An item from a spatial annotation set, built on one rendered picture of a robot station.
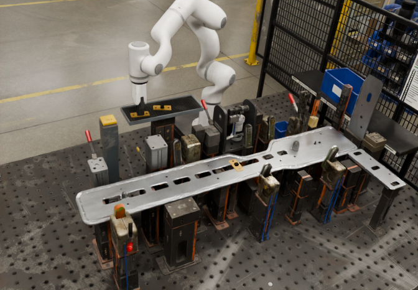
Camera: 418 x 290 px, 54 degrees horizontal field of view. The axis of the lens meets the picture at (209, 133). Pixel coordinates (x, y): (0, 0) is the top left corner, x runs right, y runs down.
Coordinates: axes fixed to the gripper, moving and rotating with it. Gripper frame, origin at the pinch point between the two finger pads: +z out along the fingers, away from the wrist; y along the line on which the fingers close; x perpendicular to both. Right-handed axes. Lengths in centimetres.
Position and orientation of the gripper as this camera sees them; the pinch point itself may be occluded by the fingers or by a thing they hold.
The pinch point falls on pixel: (140, 109)
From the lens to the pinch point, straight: 188.2
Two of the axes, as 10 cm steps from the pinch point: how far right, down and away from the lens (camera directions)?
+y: 3.4, 5.6, -7.6
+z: -0.8, 8.2, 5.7
